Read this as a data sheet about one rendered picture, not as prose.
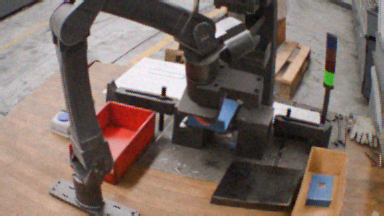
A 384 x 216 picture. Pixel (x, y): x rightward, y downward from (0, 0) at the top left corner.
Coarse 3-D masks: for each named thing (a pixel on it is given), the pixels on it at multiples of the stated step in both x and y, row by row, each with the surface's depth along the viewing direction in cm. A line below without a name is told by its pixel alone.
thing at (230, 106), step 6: (228, 102) 122; (234, 102) 122; (228, 108) 119; (234, 108) 119; (222, 114) 116; (228, 114) 117; (192, 120) 111; (222, 120) 114; (228, 120) 114; (198, 126) 112; (204, 126) 111; (210, 126) 111; (216, 126) 110; (222, 126) 109
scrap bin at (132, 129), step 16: (112, 112) 125; (128, 112) 124; (144, 112) 123; (112, 128) 125; (128, 128) 126; (144, 128) 116; (112, 144) 118; (128, 144) 108; (144, 144) 118; (128, 160) 109; (112, 176) 102
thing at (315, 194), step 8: (312, 176) 110; (320, 176) 110; (328, 176) 110; (312, 184) 106; (328, 184) 106; (312, 192) 103; (320, 192) 103; (328, 192) 103; (312, 200) 97; (320, 200) 96; (328, 200) 95
